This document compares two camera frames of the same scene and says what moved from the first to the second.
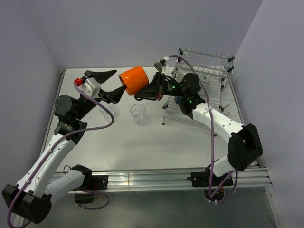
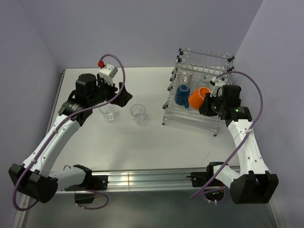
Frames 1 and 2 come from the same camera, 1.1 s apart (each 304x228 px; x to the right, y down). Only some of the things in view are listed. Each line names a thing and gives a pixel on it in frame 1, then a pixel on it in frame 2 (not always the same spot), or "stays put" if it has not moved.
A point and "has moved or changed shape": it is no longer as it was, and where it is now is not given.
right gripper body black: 167,88 → 213,105
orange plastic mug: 135,80 has moved or changed shape
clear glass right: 138,112 stays put
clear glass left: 110,107 stays put
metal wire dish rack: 213,71 stays put
